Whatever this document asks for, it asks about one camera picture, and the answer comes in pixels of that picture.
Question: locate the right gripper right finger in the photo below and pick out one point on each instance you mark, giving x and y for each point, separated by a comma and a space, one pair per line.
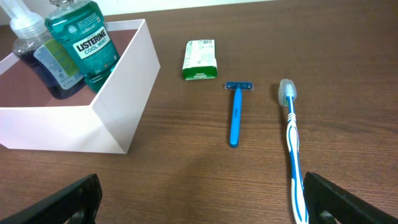
328, 203

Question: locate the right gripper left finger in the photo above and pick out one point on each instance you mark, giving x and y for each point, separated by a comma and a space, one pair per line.
76, 203

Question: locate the purple soap pump bottle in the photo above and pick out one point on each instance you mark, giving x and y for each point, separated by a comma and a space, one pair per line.
36, 47

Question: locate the green mouthwash bottle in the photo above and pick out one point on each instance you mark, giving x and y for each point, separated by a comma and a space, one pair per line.
79, 27

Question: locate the green white soap box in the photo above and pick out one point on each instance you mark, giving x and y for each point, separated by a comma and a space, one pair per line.
200, 60

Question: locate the white open cardboard box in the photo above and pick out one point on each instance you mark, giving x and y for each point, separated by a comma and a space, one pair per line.
103, 122

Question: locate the blue white toothbrush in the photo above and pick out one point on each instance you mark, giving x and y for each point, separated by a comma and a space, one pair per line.
287, 94

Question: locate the blue disposable razor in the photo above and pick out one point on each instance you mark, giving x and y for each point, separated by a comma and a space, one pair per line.
238, 88

